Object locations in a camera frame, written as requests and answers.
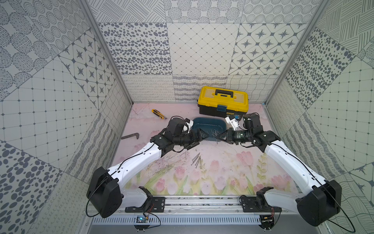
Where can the teal plastic storage box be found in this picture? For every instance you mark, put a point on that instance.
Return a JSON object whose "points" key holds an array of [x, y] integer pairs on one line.
{"points": [[213, 127]]}

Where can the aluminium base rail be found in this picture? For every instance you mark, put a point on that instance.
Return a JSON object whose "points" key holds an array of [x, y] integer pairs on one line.
{"points": [[195, 205]]}

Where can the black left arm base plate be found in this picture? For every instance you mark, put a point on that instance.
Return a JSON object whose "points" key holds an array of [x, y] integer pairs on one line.
{"points": [[155, 204]]}

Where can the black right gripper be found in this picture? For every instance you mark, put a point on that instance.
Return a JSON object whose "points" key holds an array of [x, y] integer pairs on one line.
{"points": [[229, 133]]}

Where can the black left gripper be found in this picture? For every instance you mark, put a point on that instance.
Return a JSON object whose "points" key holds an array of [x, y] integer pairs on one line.
{"points": [[194, 137]]}

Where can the steel nail pile right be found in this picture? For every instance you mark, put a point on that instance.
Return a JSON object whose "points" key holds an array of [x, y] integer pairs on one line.
{"points": [[195, 158]]}

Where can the steel nail pile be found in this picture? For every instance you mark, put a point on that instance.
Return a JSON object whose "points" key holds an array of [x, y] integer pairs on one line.
{"points": [[195, 158], [198, 163]]}

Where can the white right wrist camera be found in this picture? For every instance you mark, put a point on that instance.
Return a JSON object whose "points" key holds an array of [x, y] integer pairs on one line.
{"points": [[233, 121]]}

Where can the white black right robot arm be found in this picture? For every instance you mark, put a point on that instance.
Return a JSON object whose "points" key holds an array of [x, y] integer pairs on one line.
{"points": [[319, 200]]}

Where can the white perforated cable duct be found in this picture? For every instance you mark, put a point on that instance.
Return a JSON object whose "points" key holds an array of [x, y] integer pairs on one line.
{"points": [[205, 220]]}

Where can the yellow black utility knife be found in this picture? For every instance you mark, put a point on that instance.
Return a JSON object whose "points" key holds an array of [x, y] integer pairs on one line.
{"points": [[158, 114]]}

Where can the dark metal hex key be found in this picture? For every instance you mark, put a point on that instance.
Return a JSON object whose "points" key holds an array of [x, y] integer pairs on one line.
{"points": [[130, 135]]}

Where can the steel nail pile lower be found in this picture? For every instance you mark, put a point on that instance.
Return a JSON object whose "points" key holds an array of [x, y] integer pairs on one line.
{"points": [[198, 163]]}

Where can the yellow black toolbox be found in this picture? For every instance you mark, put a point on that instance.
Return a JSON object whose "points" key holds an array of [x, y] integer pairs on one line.
{"points": [[219, 102]]}

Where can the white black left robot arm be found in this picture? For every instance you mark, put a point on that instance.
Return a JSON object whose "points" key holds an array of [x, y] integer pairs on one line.
{"points": [[107, 186]]}

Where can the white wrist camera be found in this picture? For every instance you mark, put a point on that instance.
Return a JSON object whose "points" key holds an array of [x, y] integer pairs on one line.
{"points": [[187, 125], [233, 121]]}

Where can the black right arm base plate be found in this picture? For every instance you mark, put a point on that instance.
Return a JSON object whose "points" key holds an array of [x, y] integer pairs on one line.
{"points": [[257, 203]]}

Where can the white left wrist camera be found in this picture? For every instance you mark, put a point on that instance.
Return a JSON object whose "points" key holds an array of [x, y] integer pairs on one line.
{"points": [[187, 125]]}

